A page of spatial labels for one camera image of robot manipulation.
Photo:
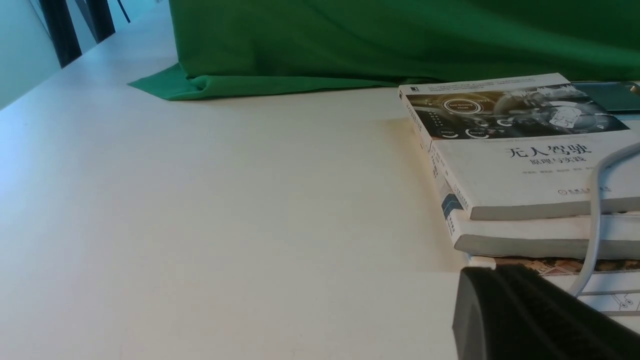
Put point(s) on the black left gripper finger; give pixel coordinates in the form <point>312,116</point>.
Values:
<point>512,313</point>

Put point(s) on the white middle book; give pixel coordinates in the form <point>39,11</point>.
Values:
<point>525,235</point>

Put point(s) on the white book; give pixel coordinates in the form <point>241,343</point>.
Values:
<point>525,235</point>
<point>524,106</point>

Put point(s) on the bottom illustrated book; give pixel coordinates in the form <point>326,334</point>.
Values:
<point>613,288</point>

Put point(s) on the white top book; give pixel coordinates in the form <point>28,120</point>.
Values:
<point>524,106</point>

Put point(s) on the green cloth backdrop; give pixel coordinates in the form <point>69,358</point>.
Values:
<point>243,48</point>

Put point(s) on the black vertical post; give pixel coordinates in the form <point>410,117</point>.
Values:
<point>98,16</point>
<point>61,29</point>

